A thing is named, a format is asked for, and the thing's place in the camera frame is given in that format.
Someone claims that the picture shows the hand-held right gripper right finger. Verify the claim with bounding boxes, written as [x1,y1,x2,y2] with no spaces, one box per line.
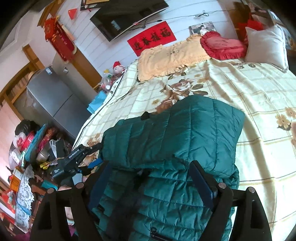
[189,160,273,241]

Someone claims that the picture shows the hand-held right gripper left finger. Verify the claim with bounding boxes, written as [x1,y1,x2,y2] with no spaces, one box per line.
[30,160,114,241]

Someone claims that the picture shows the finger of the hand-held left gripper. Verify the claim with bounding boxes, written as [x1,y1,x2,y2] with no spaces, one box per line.
[81,159,103,174]
[87,142,102,155]

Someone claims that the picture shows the green quilted jacket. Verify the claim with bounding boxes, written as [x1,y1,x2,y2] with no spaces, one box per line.
[89,95,246,241]

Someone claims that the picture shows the white plastic bag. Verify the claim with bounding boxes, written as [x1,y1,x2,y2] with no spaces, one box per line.
[50,139,60,159]

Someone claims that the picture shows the metal bowl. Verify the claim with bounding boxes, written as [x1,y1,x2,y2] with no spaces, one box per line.
[36,149,49,163]

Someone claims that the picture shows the red embroidered cushion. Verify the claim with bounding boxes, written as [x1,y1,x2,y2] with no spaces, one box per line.
[38,127,58,151]

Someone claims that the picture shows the teal cup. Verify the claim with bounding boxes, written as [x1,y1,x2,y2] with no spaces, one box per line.
[41,181,58,191]

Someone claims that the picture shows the blue cardboard box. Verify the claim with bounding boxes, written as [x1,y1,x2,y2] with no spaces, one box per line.
[87,91,108,114]

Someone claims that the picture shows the red and white bag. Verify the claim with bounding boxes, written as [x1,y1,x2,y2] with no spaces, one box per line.
[13,131,35,153]

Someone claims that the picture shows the black plastic bag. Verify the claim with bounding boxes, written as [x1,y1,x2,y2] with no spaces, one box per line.
[15,119,41,137]

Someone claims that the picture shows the orange paper box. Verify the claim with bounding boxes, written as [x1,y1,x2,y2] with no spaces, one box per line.
[9,168,22,193]

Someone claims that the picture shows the white lace cloth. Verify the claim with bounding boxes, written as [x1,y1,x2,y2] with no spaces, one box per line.
[15,164,35,233]

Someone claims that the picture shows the grey refrigerator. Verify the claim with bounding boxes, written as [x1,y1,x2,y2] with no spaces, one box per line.
[26,65,92,139]

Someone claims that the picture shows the clear bag of toys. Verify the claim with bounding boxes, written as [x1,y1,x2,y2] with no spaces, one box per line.
[99,70,118,93]

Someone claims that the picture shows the pink plush pig toy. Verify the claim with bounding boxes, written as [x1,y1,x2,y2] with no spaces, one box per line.
[112,61,126,76]

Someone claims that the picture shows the cream floral plaid blanket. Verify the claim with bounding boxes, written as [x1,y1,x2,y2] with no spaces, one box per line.
[72,56,296,241]

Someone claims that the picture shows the orange frilled pillow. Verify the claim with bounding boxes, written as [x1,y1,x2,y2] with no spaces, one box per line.
[137,35,211,82]

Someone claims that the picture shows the red heart pillow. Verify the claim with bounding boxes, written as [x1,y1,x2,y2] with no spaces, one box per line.
[200,31,247,61]

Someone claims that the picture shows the white pillow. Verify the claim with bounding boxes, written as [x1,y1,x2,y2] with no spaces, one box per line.
[245,23,289,71]

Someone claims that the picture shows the red cloth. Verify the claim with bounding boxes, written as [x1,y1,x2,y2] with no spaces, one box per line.
[238,20,264,44]

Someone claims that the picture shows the red knot wall ornament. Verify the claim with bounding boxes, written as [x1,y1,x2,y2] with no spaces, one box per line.
[44,16,77,62]

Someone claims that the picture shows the red wall banner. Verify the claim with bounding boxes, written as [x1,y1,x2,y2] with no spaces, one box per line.
[127,21,175,57]

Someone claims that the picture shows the black wall television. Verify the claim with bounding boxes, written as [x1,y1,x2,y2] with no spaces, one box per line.
[90,0,169,42]

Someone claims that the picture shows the framed wall picture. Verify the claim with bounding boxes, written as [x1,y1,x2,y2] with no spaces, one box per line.
[80,0,104,11]

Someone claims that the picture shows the black wall cable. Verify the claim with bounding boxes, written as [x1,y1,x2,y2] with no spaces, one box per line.
[134,10,208,25]

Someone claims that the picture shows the wall photo poster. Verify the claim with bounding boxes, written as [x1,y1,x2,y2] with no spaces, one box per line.
[189,21,216,36]

